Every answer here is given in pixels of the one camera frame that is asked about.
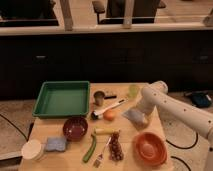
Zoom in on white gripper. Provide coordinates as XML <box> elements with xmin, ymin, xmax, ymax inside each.
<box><xmin>136</xmin><ymin>99</ymin><xmax>155</xmax><ymax>128</ymax></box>

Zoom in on grey blue towel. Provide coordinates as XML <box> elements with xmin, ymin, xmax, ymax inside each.
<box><xmin>122</xmin><ymin>108</ymin><xmax>144</xmax><ymax>126</ymax></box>

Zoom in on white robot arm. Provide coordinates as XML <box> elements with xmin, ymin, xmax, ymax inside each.
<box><xmin>137</xmin><ymin>81</ymin><xmax>213</xmax><ymax>171</ymax></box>

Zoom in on orange bowl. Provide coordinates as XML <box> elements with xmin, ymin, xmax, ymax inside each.
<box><xmin>133</xmin><ymin>132</ymin><xmax>167</xmax><ymax>167</ymax></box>

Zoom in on purple bowl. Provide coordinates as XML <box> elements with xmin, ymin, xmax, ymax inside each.
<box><xmin>63</xmin><ymin>116</ymin><xmax>88</xmax><ymax>141</ymax></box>

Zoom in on yellow green plastic cup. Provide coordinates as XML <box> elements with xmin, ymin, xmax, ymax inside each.
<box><xmin>129</xmin><ymin>84</ymin><xmax>140</xmax><ymax>99</ymax></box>

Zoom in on orange fruit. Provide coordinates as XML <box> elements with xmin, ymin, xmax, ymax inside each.
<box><xmin>103</xmin><ymin>109</ymin><xmax>115</xmax><ymax>121</ymax></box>

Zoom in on bunch of brown grapes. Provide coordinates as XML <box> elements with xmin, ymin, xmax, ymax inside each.
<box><xmin>109</xmin><ymin>133</ymin><xmax>124</xmax><ymax>161</ymax></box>

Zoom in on metal cup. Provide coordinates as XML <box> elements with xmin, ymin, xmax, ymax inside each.
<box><xmin>94</xmin><ymin>91</ymin><xmax>105</xmax><ymax>106</ymax></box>

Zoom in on small fork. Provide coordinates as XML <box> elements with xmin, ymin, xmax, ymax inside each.
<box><xmin>93</xmin><ymin>137</ymin><xmax>111</xmax><ymax>168</ymax></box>

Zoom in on green pea pod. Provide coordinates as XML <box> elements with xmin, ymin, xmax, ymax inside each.
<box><xmin>82</xmin><ymin>134</ymin><xmax>97</xmax><ymax>163</ymax></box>

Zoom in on green plastic tray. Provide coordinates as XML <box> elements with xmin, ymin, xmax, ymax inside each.
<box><xmin>33</xmin><ymin>81</ymin><xmax>90</xmax><ymax>118</ymax></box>

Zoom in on blue sponge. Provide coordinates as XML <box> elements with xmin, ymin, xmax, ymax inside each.
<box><xmin>45</xmin><ymin>137</ymin><xmax>67</xmax><ymax>152</ymax></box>

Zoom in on black office chair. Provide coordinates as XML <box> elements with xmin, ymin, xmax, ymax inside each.
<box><xmin>92</xmin><ymin>0</ymin><xmax>166</xmax><ymax>25</ymax></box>

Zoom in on black cable right floor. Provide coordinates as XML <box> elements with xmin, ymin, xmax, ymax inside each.
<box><xmin>165</xmin><ymin>128</ymin><xmax>200</xmax><ymax>171</ymax></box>

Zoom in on black cable floor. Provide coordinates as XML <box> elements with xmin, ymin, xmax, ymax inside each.
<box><xmin>165</xmin><ymin>128</ymin><xmax>200</xmax><ymax>171</ymax></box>
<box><xmin>0</xmin><ymin>113</ymin><xmax>29</xmax><ymax>142</ymax></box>

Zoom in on black cable left floor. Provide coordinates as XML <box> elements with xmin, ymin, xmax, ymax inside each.
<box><xmin>0</xmin><ymin>113</ymin><xmax>29</xmax><ymax>142</ymax></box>

